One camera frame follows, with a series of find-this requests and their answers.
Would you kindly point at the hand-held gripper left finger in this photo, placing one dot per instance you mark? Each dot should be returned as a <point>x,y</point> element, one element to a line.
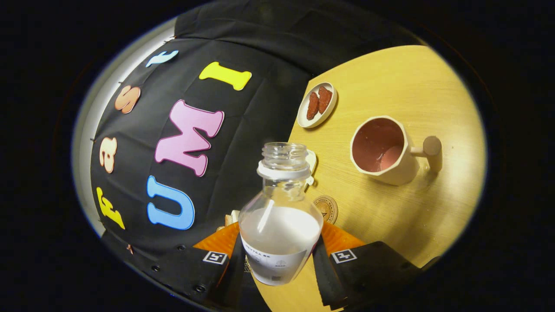
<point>236,281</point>

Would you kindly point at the clear juice bottle white label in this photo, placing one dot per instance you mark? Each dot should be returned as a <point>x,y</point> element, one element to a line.
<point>279,234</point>

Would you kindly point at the cream toaster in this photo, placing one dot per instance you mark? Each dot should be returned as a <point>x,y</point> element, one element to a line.
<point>234,216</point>

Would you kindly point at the small cream patterned dish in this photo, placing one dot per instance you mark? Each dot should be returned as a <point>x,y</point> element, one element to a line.
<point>312,162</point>

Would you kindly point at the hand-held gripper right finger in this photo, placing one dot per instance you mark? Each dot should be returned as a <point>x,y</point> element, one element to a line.
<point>327,281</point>

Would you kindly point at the round brown coaster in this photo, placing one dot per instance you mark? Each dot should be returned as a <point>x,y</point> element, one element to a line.
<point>328,208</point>

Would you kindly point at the white round plate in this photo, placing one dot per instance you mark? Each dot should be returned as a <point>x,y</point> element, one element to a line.
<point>303,119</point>

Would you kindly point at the black backdrop cloth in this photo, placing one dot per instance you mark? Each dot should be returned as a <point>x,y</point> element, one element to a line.
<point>243,117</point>

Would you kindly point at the wooden table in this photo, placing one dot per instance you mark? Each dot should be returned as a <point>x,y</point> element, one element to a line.
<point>433,95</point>

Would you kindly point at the cream cup pink inside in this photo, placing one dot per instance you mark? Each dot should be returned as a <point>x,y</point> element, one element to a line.
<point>373,138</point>

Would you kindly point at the reddish brown meat piece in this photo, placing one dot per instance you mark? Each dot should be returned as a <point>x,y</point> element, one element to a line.
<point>312,106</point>
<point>325,99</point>

